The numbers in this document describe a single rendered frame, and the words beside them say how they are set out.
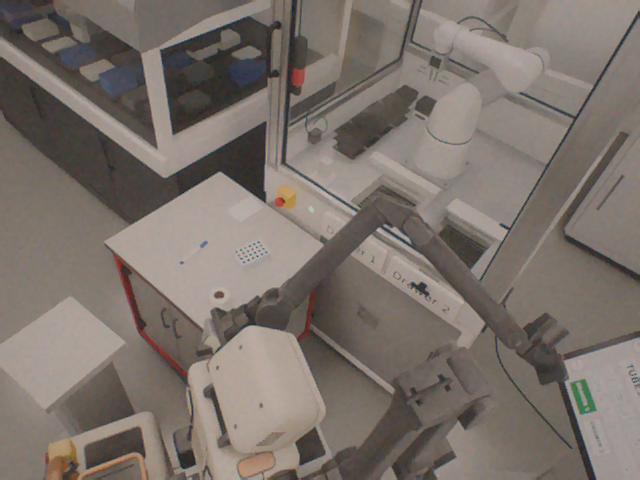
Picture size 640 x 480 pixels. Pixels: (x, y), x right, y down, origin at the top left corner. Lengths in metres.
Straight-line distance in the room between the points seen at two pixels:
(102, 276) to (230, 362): 1.96
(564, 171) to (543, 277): 2.01
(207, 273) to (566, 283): 2.24
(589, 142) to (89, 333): 1.54
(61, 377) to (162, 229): 0.64
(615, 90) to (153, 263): 1.52
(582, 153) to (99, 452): 1.43
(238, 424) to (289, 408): 0.11
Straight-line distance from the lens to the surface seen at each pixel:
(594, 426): 1.60
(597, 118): 1.26
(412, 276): 1.77
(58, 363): 1.78
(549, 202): 1.39
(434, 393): 0.74
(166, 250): 1.96
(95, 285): 2.89
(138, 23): 1.81
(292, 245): 1.96
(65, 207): 3.33
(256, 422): 0.96
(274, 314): 1.16
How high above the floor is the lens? 2.25
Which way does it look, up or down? 48 degrees down
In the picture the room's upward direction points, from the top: 10 degrees clockwise
